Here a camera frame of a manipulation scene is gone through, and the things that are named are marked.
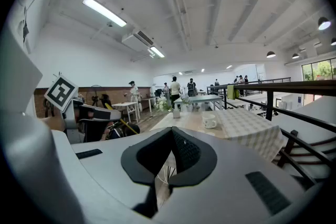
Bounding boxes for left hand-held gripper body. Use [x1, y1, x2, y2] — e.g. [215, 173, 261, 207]
[44, 74, 88, 144]

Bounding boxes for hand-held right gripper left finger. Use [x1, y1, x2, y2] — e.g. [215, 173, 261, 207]
[71, 126, 176, 219]

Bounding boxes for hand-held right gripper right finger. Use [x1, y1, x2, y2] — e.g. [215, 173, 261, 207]
[157, 126, 325, 224]

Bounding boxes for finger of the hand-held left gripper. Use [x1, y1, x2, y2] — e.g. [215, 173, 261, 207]
[78, 105, 122, 124]

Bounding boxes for white cup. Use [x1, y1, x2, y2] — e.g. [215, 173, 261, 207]
[202, 113, 218, 130]

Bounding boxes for black floor fan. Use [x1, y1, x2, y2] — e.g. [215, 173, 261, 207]
[90, 84, 103, 108]

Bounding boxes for small white table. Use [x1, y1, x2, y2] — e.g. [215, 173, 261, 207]
[111, 101, 140, 123]

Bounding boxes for white artificial flowers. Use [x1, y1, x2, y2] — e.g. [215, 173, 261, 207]
[154, 96, 173, 114]

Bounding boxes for table with checkered cloth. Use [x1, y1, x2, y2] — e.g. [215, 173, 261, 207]
[149, 108, 286, 163]

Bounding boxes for ceiling air conditioner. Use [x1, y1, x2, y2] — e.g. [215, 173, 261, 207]
[121, 29, 154, 52]

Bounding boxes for long ceiling light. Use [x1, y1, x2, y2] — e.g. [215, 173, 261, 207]
[149, 46, 165, 59]
[82, 0, 128, 28]

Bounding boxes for dark wooden chair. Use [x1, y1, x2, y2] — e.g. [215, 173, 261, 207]
[272, 128, 336, 187]

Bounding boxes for grey table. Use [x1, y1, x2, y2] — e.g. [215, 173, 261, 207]
[173, 94, 224, 111]

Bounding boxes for green cloth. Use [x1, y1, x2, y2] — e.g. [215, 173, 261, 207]
[226, 83, 240, 101]

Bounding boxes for black metal railing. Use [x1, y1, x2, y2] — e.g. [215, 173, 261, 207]
[206, 77, 336, 134]

